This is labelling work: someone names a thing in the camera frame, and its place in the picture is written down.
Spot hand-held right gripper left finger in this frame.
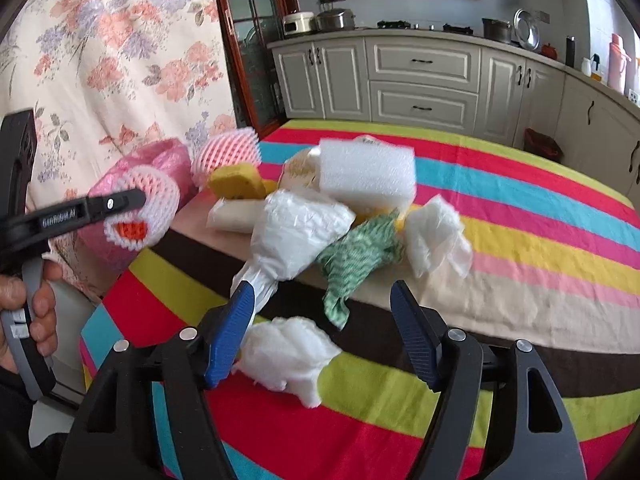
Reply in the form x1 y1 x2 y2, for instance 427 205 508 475
56 280 256 480

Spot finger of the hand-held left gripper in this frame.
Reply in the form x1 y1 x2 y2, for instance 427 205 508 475
30 191 147 242

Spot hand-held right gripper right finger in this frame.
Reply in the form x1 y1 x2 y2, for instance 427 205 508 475
390 280 588 480

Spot white tissue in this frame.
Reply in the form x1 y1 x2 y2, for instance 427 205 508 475
234 316 342 409

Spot pink foam fruit net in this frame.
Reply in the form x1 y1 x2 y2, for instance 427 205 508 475
87 166 174 249

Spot pink plastic bag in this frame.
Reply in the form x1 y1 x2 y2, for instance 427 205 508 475
75 137 197 272

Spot white plastic bag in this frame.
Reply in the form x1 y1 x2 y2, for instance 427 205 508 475
229 190 357 312

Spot white foam block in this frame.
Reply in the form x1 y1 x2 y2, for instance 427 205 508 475
317 137 419 212

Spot dark red trash bin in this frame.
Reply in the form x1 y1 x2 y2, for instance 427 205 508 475
523 128 564 162

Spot person's left hand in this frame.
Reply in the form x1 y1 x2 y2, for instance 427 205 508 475
0 261 64 376

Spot green patterned cloth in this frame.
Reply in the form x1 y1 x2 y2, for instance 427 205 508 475
317 210 407 331

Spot white crumpled plastic wrap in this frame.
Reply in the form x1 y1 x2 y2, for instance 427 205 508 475
404 194 474 280

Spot fruit in white foam net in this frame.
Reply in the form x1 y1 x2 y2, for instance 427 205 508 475
191 127 262 187

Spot yellow sponge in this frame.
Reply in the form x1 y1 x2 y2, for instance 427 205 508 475
207 164 272 202

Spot striped colourful tablecloth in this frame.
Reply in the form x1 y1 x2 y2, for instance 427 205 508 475
79 119 640 480

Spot floral curtain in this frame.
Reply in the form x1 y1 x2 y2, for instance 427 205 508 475
0 0 237 306

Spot white kitchen cabinets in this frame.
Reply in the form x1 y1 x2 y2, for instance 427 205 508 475
267 29 640 211

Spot rice cooker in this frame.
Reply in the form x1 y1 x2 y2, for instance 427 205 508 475
282 11 316 37

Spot steel pressure cooker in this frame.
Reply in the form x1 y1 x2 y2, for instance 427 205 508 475
315 2 356 31

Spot gas stove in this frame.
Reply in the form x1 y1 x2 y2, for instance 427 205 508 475
376 19 474 36

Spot dark cooking pot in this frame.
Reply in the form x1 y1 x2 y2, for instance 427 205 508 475
482 17 514 44

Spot yellow and white bottle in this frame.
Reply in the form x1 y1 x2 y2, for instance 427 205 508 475
581 54 604 81

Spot steel basin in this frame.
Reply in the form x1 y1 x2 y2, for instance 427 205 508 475
513 8 541 50

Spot pink thermos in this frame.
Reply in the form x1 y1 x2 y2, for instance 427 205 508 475
608 33 626 94

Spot wooden door frame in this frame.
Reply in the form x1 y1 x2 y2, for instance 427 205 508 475
210 0 301 134

